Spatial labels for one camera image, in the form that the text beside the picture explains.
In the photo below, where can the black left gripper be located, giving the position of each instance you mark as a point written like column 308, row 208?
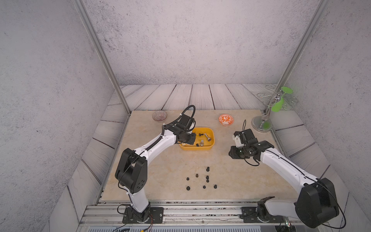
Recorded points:
column 192, row 139

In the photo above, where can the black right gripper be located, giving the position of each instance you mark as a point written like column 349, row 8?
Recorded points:
column 233, row 153

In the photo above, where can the silver queen chess piece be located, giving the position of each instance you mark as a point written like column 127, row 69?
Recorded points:
column 207, row 136

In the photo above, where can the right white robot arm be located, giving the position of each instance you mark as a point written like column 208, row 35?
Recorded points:
column 317, row 202

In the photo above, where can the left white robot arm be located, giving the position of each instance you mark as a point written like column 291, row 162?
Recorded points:
column 132, row 170

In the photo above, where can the yellow plastic storage box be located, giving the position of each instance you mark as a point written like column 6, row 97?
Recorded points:
column 204, row 140

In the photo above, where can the small clear glass bowl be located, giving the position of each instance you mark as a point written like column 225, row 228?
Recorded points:
column 159, row 116

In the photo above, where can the orange patterned ceramic bowl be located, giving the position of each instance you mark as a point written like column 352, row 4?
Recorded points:
column 226, row 119

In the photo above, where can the green cup on stand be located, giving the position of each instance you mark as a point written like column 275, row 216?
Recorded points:
column 279, row 101

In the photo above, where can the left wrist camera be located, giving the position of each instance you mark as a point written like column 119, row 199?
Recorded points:
column 186, row 123

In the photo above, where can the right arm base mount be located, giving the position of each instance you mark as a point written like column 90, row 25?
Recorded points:
column 259, row 214

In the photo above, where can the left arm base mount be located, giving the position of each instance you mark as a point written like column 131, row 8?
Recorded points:
column 150, row 215

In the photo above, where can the aluminium rail frame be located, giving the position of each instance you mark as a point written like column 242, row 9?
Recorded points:
column 176, row 213

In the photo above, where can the right aluminium corner post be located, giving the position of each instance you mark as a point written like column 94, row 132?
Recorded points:
column 309, row 31

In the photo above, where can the aluminium corner post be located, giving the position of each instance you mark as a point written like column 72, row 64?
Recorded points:
column 79, row 5
column 309, row 31

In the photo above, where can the left aluminium corner post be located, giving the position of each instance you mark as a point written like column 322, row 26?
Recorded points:
column 79, row 5

